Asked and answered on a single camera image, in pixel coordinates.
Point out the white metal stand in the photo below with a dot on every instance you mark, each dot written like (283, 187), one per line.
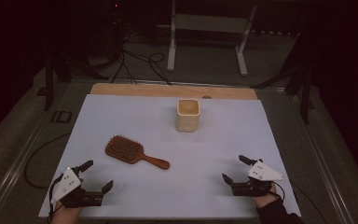
(205, 23)

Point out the person's left hand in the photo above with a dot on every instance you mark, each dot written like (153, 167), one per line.
(65, 214)

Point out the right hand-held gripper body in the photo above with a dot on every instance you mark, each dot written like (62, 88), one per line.
(254, 185)

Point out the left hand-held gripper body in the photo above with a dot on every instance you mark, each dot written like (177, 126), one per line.
(74, 196)

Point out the wooden paddle hairbrush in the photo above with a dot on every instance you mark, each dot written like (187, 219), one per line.
(130, 151)

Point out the cream square cup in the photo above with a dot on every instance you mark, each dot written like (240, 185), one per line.
(188, 115)

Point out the black stand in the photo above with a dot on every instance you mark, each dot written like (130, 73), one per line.
(51, 77)
(301, 84)

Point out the person's right hand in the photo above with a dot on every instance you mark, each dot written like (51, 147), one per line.
(263, 200)

